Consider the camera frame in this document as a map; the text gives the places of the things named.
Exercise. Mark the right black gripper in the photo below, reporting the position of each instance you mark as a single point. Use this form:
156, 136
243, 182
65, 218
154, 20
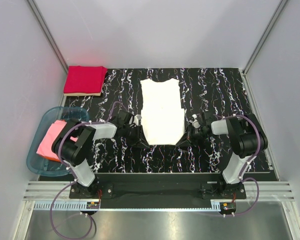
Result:
187, 138

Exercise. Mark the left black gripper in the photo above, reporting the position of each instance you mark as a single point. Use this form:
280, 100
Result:
139, 135

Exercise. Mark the white t shirt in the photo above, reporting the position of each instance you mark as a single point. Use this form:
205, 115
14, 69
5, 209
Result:
162, 115

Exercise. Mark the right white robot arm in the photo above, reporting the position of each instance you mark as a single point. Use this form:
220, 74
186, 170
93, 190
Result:
246, 137

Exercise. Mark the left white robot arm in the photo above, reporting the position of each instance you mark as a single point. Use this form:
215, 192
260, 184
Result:
76, 138

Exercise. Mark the black marble pattern mat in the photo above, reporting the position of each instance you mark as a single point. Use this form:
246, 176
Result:
220, 91

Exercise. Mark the folded beige t shirt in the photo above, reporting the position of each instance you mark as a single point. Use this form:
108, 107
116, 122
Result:
80, 94

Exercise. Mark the folded red t shirt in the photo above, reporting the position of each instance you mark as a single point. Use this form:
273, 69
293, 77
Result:
85, 79

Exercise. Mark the orange garment in basket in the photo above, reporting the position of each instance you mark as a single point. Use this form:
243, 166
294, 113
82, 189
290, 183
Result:
52, 159

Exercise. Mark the pink t shirt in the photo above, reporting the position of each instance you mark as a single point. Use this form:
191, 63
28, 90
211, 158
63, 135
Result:
45, 147

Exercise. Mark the teal plastic basket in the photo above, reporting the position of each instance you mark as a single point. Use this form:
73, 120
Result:
40, 165

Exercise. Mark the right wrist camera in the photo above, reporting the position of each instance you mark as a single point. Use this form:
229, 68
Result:
194, 121

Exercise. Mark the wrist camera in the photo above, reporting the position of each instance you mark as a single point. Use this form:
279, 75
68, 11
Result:
194, 121
136, 119

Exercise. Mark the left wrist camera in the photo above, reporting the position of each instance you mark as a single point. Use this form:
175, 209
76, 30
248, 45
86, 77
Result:
136, 119

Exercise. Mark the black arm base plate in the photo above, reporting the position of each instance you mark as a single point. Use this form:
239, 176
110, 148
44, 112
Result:
168, 189

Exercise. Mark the grey slotted cable duct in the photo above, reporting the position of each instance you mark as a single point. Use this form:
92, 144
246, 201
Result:
107, 205

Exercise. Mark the right aluminium frame post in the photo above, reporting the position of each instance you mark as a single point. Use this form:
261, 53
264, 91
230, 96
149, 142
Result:
265, 35

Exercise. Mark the aluminium frame post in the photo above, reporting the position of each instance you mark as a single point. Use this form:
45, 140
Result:
265, 35
47, 33

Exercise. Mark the left aluminium frame post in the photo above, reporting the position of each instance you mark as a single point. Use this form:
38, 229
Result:
47, 33

